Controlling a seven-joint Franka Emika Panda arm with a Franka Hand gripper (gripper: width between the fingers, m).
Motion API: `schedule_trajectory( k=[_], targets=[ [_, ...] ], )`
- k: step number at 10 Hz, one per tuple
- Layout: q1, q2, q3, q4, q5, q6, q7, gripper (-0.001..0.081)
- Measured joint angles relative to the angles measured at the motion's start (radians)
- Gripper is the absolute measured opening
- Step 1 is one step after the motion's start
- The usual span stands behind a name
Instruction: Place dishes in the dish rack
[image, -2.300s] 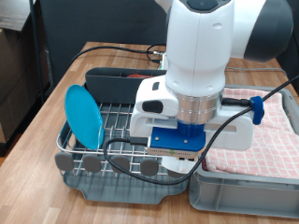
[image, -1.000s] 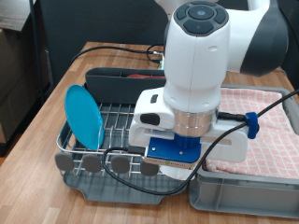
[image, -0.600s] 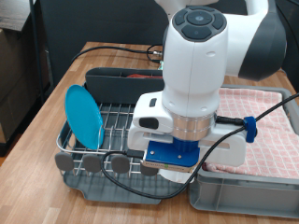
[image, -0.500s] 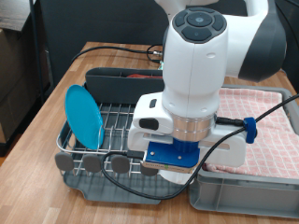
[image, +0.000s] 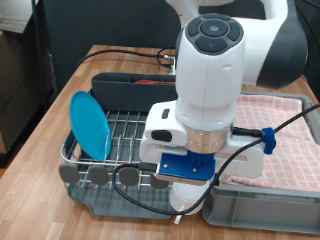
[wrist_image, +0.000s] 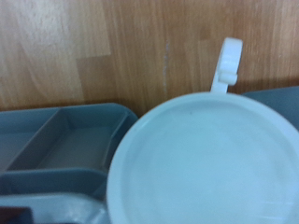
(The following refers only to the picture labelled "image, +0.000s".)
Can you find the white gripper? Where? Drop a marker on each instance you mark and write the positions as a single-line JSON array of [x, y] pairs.
[[246, 163]]

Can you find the white mug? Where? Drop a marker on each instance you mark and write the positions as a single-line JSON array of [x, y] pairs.
[[186, 196]]

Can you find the reddish brown wooden spoon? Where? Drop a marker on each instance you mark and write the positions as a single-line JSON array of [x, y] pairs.
[[150, 81]]

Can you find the blue plastic plate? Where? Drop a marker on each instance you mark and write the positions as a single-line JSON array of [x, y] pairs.
[[88, 126]]

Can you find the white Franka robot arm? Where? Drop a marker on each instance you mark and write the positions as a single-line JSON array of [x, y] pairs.
[[210, 83]]

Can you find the grey plastic crate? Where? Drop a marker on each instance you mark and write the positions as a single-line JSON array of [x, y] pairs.
[[266, 213]]

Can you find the pink checkered towel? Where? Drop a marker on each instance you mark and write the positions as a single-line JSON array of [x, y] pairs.
[[293, 160]]

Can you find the dark grey cutlery holder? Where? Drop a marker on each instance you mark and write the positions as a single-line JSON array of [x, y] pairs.
[[133, 96]]

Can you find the grey plastic drain tray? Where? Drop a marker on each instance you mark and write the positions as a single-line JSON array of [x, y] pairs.
[[100, 203]]

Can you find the black metal pole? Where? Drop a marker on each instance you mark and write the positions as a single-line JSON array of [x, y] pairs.
[[38, 50]]

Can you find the brown cardboard box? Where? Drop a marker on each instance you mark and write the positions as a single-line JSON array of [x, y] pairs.
[[16, 83]]

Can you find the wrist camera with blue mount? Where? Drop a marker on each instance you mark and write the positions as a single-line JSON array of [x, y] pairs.
[[185, 166]]

